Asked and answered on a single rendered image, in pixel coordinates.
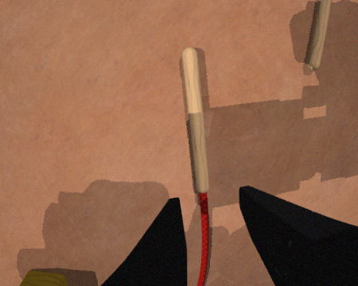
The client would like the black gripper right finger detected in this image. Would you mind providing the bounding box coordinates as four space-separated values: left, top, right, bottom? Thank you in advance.
239 187 358 286

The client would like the light wooden stick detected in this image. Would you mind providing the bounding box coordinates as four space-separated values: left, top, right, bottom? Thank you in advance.
306 0 332 71

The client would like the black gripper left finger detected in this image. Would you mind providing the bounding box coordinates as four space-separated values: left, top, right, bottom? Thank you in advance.
102 197 188 286

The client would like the yellow-brown wooden block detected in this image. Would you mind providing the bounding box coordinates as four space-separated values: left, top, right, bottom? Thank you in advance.
19 270 68 286

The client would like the wooden stick with red string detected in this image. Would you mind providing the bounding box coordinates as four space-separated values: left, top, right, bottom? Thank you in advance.
182 48 210 286

